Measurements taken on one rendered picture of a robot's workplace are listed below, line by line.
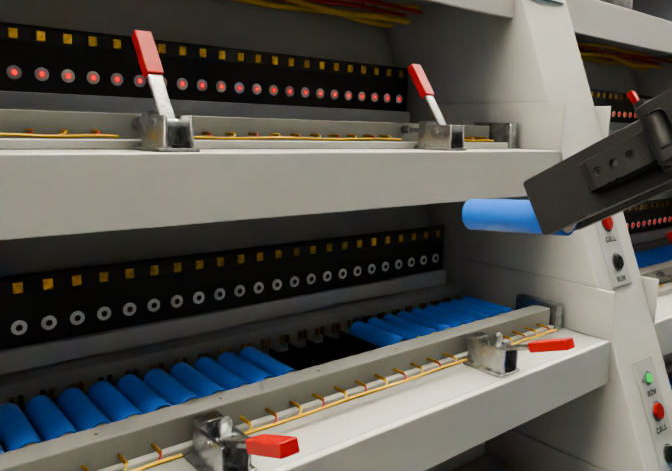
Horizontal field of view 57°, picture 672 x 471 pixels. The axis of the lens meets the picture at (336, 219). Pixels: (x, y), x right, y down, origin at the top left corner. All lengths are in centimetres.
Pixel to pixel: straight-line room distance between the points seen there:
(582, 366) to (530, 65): 32
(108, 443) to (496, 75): 55
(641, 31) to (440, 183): 53
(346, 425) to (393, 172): 20
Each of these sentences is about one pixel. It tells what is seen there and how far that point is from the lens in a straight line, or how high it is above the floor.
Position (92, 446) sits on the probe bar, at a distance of 40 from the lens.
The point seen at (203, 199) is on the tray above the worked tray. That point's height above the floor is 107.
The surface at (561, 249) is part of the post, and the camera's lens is 70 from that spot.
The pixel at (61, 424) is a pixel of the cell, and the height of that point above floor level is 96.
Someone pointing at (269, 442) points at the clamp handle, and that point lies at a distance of 34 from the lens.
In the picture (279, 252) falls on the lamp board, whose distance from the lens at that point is 59.
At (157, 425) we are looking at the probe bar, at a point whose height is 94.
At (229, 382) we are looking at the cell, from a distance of 48.
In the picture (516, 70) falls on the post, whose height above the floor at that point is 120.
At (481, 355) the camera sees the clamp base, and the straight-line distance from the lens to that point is 57.
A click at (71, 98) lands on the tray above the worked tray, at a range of 57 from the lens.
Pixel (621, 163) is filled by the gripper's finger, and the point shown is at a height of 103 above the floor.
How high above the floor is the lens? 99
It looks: 8 degrees up
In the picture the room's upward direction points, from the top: 12 degrees counter-clockwise
